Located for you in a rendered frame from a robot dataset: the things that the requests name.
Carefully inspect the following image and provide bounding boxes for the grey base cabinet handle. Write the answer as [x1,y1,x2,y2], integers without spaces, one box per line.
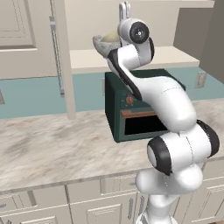
[138,195,146,217]
[127,197,135,221]

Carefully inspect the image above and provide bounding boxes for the beige bowl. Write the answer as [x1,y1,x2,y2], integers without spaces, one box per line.
[101,31,121,45]

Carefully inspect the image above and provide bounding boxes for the cream open wall cabinet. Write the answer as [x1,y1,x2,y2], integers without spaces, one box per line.
[63,0,217,75]

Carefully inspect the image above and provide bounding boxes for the brown toaster oven handle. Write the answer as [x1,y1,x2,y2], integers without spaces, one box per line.
[120,109,158,120]

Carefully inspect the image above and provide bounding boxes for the cream base cabinet door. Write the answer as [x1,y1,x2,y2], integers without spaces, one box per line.
[136,192,152,224]
[68,192,138,224]
[0,204,73,224]
[174,176,224,224]

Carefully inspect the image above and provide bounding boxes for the grey cabinet door handle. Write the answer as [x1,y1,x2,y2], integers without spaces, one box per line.
[48,15,66,98]

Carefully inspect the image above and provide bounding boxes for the dark green toaster oven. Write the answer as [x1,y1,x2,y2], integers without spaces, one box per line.
[104,68,186,144]

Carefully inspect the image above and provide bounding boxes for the cream open cabinet door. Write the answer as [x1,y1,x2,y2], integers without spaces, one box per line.
[52,0,77,121]

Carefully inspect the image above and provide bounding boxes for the cream drawer front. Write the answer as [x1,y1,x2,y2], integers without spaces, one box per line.
[0,185,69,219]
[202,157,224,182]
[101,172,138,196]

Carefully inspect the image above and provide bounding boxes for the brown toaster oven knob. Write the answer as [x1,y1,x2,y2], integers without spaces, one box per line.
[125,95,135,106]

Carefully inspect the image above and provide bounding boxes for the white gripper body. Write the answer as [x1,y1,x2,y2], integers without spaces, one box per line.
[118,1,132,22]

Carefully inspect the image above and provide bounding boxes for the cream closed cabinet door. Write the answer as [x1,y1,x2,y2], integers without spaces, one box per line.
[0,0,60,81]

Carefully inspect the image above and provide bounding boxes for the grey bowl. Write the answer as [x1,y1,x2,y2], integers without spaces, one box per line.
[92,34,123,58]

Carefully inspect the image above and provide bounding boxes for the grey-brown open cabinet door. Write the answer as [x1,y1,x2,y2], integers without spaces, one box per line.
[199,0,224,85]

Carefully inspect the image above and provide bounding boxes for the beige wall outlet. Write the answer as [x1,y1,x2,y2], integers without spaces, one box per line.
[0,89,6,106]
[195,71,208,89]

